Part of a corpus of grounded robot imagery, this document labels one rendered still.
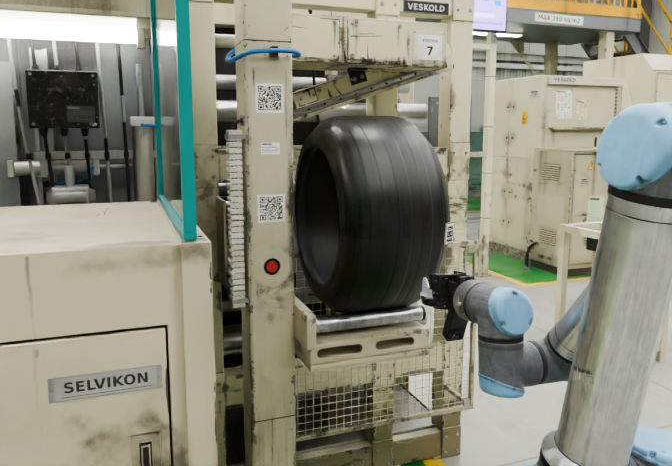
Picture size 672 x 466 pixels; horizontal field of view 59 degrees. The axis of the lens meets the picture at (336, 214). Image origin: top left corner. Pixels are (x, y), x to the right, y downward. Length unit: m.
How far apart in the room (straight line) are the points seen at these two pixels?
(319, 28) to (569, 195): 4.47
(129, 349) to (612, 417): 0.71
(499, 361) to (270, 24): 0.98
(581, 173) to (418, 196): 4.67
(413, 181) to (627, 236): 0.74
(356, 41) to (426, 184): 0.61
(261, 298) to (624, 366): 0.97
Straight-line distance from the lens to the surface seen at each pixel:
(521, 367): 1.26
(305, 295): 1.89
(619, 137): 0.90
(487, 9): 5.84
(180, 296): 0.89
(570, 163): 6.06
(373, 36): 1.98
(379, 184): 1.49
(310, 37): 1.90
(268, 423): 1.77
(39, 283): 0.88
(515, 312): 1.21
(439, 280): 1.38
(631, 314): 0.94
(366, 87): 2.09
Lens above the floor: 1.43
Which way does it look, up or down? 8 degrees down
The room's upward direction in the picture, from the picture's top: straight up
